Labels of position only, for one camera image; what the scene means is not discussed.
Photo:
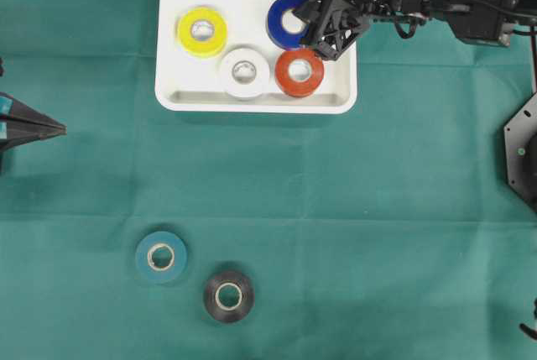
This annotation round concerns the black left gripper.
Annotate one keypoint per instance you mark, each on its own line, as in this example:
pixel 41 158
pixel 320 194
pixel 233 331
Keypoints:
pixel 21 124

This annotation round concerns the blue tape roll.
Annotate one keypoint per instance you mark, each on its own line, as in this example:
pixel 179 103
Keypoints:
pixel 283 27

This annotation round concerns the red tape roll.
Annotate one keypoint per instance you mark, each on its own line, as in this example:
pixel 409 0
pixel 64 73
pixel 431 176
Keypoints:
pixel 299 73

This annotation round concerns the white tape roll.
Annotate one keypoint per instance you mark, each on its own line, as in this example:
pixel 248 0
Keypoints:
pixel 244 73

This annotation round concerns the yellow tape roll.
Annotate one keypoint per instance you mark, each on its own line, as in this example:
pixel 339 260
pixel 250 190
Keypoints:
pixel 202 32

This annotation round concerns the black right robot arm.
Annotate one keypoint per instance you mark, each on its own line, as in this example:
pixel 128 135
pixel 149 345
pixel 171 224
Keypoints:
pixel 490 23

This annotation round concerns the white rectangular plastic case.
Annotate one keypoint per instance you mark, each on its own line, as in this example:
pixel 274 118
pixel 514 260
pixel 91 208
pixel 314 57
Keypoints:
pixel 185 83

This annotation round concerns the teal tape roll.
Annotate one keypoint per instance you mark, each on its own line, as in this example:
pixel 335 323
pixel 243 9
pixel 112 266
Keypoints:
pixel 161 257

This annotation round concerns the black tape roll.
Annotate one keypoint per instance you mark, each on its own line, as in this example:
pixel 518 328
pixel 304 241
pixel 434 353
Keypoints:
pixel 229 296

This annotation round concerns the black clip at table edge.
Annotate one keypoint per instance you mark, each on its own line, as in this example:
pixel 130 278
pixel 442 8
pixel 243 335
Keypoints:
pixel 530 331

